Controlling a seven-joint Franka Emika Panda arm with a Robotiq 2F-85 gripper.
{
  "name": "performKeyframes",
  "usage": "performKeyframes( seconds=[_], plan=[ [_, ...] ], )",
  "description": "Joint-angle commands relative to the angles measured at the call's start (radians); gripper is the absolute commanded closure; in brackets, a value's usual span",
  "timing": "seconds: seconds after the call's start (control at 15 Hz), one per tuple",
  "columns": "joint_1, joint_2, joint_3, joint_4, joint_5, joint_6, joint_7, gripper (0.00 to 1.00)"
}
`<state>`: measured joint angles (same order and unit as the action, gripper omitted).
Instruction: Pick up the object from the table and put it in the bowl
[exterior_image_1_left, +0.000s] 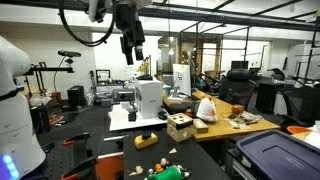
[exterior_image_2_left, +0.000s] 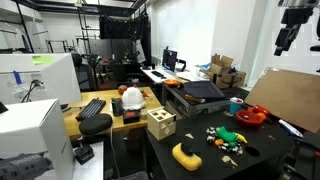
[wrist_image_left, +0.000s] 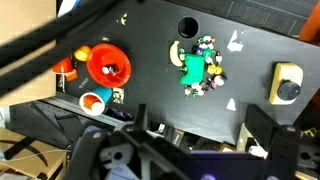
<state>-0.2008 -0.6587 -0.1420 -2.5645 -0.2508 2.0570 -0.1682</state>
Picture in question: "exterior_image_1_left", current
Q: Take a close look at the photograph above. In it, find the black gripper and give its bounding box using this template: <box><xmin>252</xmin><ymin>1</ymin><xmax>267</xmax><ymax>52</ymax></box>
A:
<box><xmin>114</xmin><ymin>3</ymin><xmax>146</xmax><ymax>66</ymax></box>

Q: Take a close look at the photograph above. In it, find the black round hollow object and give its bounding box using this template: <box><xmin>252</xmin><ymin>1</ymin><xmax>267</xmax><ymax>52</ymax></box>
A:
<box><xmin>141</xmin><ymin>130</ymin><xmax>153</xmax><ymax>141</ymax></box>

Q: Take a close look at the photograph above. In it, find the brown round object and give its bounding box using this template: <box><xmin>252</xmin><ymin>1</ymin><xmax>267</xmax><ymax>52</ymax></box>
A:
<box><xmin>231</xmin><ymin>103</ymin><xmax>246</xmax><ymax>116</ymax></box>

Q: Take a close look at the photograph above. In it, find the orange plastic bowl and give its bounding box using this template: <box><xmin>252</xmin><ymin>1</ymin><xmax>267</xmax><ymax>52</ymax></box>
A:
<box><xmin>286</xmin><ymin>125</ymin><xmax>313</xmax><ymax>136</ymax></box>

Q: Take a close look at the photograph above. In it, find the yellow flower decoration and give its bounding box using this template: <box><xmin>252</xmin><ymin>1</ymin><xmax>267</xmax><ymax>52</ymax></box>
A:
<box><xmin>136</xmin><ymin>54</ymin><xmax>152</xmax><ymax>81</ymax></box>

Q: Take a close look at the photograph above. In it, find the small black framed screen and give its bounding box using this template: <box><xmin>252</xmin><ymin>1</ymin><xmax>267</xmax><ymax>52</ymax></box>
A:
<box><xmin>95</xmin><ymin>68</ymin><xmax>112</xmax><ymax>85</ymax></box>

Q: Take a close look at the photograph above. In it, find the grey electronics box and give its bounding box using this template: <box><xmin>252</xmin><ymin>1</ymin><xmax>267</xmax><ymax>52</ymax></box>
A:
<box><xmin>112</xmin><ymin>87</ymin><xmax>136</xmax><ymax>104</ymax></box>

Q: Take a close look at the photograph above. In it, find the white box appliance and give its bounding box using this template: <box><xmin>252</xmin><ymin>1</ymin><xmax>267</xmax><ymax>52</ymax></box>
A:
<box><xmin>134</xmin><ymin>78</ymin><xmax>164</xmax><ymax>120</ymax></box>

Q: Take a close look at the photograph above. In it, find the white computer monitor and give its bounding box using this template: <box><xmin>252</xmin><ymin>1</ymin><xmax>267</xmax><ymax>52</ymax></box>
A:
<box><xmin>166</xmin><ymin>63</ymin><xmax>193</xmax><ymax>103</ymax></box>

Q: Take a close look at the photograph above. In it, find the small black device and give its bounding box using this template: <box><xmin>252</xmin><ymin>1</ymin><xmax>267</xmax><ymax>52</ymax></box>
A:
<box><xmin>127</xmin><ymin>102</ymin><xmax>139</xmax><ymax>122</ymax></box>

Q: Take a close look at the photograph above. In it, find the white flat board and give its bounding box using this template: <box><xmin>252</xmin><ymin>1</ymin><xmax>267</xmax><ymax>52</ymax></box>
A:
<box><xmin>108</xmin><ymin>104</ymin><xmax>168</xmax><ymax>132</ymax></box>

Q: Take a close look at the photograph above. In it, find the black computer tower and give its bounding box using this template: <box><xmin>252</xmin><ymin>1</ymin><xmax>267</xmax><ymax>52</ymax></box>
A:
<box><xmin>66</xmin><ymin>85</ymin><xmax>86</xmax><ymax>110</ymax></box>

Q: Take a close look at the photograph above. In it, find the black mug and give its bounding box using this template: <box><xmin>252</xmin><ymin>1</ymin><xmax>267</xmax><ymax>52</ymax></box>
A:
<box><xmin>190</xmin><ymin>99</ymin><xmax>201</xmax><ymax>119</ymax></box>

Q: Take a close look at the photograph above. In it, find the wooden shape sorter box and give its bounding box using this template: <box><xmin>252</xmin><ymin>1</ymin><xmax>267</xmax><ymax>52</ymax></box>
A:
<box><xmin>166</xmin><ymin>112</ymin><xmax>195</xmax><ymax>143</ymax></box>

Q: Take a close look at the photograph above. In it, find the yellow soft toy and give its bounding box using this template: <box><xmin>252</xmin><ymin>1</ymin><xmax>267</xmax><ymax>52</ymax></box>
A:
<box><xmin>133</xmin><ymin>132</ymin><xmax>159</xmax><ymax>150</ymax></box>

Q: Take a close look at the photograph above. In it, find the white hen plush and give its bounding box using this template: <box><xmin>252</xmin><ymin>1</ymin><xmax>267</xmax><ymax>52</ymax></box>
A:
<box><xmin>196</xmin><ymin>96</ymin><xmax>218</xmax><ymax>123</ymax></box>

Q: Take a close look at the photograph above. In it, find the small wooden box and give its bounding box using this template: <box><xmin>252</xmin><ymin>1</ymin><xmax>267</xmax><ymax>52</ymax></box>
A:
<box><xmin>192</xmin><ymin>118</ymin><xmax>210</xmax><ymax>135</ymax></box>

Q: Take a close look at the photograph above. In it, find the black overhead metal beam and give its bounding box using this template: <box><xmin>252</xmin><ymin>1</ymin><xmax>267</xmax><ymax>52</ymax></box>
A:
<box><xmin>136</xmin><ymin>1</ymin><xmax>320</xmax><ymax>33</ymax></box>

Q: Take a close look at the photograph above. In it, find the white plastic bag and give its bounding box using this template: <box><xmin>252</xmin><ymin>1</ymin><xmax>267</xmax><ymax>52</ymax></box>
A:
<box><xmin>28</xmin><ymin>94</ymin><xmax>53</xmax><ymax>108</ymax></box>

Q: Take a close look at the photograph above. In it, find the black computer monitor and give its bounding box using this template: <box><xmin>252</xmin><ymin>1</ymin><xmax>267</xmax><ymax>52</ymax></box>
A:
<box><xmin>230</xmin><ymin>60</ymin><xmax>250</xmax><ymax>71</ymax></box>

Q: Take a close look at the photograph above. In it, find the black mesh office chair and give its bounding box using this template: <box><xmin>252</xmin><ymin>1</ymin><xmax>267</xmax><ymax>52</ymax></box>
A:
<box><xmin>217</xmin><ymin>68</ymin><xmax>257</xmax><ymax>110</ymax></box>

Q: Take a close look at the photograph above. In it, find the black control box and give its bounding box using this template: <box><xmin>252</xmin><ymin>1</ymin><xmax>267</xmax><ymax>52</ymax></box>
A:
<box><xmin>30</xmin><ymin>104</ymin><xmax>51</xmax><ymax>135</ymax></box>

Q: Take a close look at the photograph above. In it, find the small torn tape residue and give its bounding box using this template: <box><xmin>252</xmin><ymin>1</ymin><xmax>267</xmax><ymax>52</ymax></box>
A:
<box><xmin>128</xmin><ymin>165</ymin><xmax>145</xmax><ymax>177</ymax></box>

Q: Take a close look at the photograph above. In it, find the pile of small packets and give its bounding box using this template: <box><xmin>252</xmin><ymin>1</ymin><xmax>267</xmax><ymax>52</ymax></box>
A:
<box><xmin>227</xmin><ymin>111</ymin><xmax>265</xmax><ymax>130</ymax></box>

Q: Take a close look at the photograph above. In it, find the black desk cabinet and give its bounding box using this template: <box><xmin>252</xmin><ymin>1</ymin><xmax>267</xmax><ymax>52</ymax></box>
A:
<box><xmin>255</xmin><ymin>79</ymin><xmax>285</xmax><ymax>115</ymax></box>

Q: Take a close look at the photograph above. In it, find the blue plastic storage bin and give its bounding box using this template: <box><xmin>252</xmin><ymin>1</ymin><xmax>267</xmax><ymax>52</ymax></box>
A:
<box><xmin>235</xmin><ymin>129</ymin><xmax>320</xmax><ymax>180</ymax></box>

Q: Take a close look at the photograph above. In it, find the black camera on stand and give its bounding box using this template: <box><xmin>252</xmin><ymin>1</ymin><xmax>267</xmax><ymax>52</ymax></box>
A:
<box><xmin>57</xmin><ymin>49</ymin><xmax>82</xmax><ymax>68</ymax></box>

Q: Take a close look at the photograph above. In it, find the black metal stand frame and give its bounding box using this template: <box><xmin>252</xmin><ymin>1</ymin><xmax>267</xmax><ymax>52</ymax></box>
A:
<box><xmin>18</xmin><ymin>61</ymin><xmax>75</xmax><ymax>98</ymax></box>

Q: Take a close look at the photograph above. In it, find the black clamp orange handle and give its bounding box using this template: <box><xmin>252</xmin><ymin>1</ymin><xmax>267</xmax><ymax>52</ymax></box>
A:
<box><xmin>61</xmin><ymin>156</ymin><xmax>100</xmax><ymax>180</ymax></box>
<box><xmin>62</xmin><ymin>132</ymin><xmax>91</xmax><ymax>148</ymax></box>

